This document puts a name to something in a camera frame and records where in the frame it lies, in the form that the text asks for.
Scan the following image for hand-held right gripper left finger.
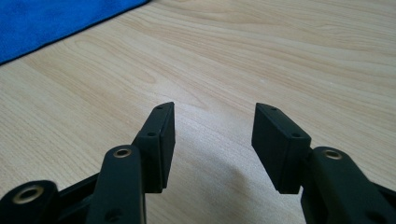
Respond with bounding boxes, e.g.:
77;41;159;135
85;101;177;224

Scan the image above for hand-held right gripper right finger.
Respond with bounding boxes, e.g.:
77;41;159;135
251;103;396;224

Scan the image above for blue cloth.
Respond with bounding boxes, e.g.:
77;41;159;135
0;0;152;65

